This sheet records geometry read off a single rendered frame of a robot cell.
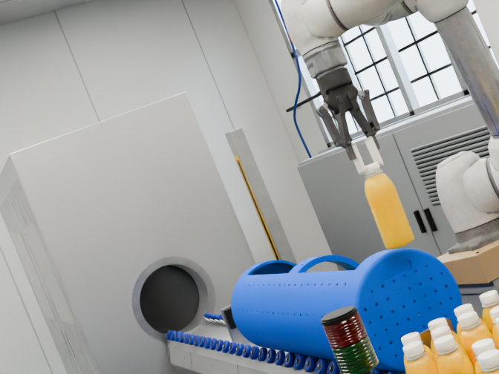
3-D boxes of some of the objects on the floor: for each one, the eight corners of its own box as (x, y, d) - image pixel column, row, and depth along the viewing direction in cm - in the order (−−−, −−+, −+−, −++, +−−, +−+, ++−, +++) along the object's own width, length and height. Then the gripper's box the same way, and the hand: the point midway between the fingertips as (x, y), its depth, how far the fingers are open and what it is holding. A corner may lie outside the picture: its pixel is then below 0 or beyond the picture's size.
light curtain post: (391, 508, 339) (237, 129, 336) (398, 512, 334) (242, 126, 330) (379, 516, 337) (224, 134, 334) (386, 519, 332) (229, 131, 328)
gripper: (355, 66, 190) (395, 160, 189) (292, 89, 185) (333, 185, 184) (368, 56, 183) (410, 153, 182) (304, 79, 178) (346, 179, 177)
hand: (365, 156), depth 183 cm, fingers closed on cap, 4 cm apart
